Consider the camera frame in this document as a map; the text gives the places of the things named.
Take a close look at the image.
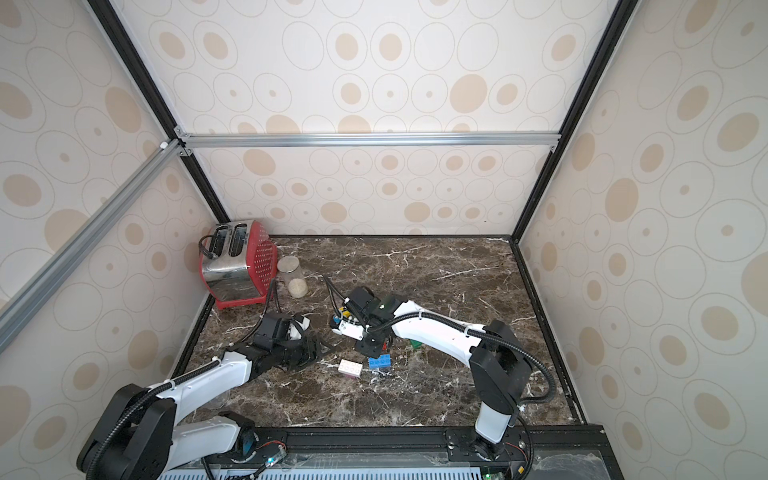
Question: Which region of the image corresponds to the white lego brick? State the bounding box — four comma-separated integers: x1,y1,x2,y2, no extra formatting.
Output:
338,359,363,376

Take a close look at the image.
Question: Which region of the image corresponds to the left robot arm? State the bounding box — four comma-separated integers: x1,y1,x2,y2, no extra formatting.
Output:
76,312,322,479

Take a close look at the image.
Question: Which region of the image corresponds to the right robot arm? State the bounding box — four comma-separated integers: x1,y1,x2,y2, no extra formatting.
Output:
327,284,556,445

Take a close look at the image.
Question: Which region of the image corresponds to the long blue lego brick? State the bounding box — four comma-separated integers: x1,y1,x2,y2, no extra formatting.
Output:
368,354,392,370

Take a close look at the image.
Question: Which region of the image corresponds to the red and chrome toaster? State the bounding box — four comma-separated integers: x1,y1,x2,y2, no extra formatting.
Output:
197,220,277,309

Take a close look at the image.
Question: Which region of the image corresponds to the horizontal aluminium frame bar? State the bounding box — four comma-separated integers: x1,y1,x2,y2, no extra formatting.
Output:
181,131,560,148

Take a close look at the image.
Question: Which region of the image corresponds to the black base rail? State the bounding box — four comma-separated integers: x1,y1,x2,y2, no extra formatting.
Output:
107,424,625,480

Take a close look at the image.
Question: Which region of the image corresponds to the left aluminium frame bar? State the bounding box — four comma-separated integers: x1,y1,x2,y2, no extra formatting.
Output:
1,139,182,350

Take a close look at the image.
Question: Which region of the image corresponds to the left black corner post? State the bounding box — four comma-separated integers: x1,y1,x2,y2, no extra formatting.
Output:
87,0,230,223

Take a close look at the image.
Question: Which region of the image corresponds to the black corner post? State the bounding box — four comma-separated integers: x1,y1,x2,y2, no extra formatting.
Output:
87,0,230,223
510,0,639,245

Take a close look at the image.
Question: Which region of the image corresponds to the right black corner post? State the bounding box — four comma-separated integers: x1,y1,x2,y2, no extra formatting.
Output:
510,0,639,245

